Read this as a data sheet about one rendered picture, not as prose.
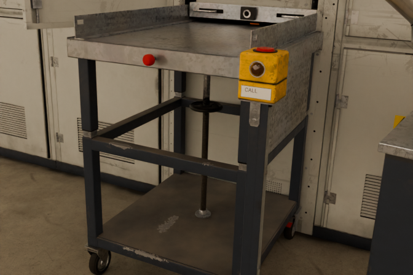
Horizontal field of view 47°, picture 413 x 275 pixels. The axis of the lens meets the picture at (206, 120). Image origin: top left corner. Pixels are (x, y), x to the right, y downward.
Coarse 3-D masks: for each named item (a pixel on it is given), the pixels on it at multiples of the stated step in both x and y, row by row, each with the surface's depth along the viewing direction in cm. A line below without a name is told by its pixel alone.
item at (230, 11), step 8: (192, 8) 198; (200, 8) 197; (208, 8) 195; (216, 8) 194; (224, 8) 192; (232, 8) 191; (240, 8) 189; (256, 8) 186; (264, 8) 185; (272, 8) 184; (280, 8) 182; (288, 8) 181; (192, 16) 199; (200, 16) 198; (208, 16) 196; (216, 16) 195; (224, 16) 193; (232, 16) 192; (256, 16) 187; (264, 16) 186; (272, 16) 184; (280, 16) 183; (296, 16) 180
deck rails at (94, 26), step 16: (80, 16) 140; (96, 16) 147; (112, 16) 154; (128, 16) 162; (144, 16) 171; (160, 16) 180; (176, 16) 191; (304, 16) 159; (80, 32) 141; (96, 32) 148; (112, 32) 155; (128, 32) 158; (256, 32) 118; (272, 32) 130; (288, 32) 144; (304, 32) 161
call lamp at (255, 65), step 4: (252, 64) 92; (256, 64) 91; (260, 64) 91; (252, 68) 92; (256, 68) 91; (260, 68) 91; (264, 68) 92; (252, 72) 92; (256, 72) 91; (260, 72) 91; (264, 72) 92; (256, 76) 92; (260, 76) 92
